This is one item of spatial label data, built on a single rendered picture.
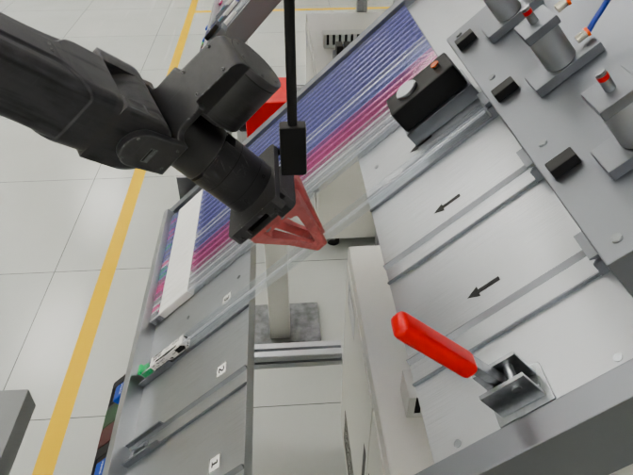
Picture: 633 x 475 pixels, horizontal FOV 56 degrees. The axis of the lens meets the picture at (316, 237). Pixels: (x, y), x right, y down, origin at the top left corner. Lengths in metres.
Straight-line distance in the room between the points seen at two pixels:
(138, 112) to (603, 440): 0.37
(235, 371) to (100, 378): 1.20
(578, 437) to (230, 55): 0.37
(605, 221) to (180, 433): 0.47
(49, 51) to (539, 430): 0.38
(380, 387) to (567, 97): 0.56
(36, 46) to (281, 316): 1.37
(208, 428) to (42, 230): 1.87
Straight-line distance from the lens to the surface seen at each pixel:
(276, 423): 1.62
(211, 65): 0.51
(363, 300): 1.02
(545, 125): 0.43
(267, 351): 1.35
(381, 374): 0.91
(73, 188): 2.64
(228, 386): 0.63
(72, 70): 0.45
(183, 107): 0.52
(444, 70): 0.60
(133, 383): 0.79
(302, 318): 1.84
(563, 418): 0.36
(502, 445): 0.38
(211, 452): 0.60
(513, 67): 0.51
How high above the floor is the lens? 1.32
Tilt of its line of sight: 37 degrees down
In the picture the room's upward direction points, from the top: straight up
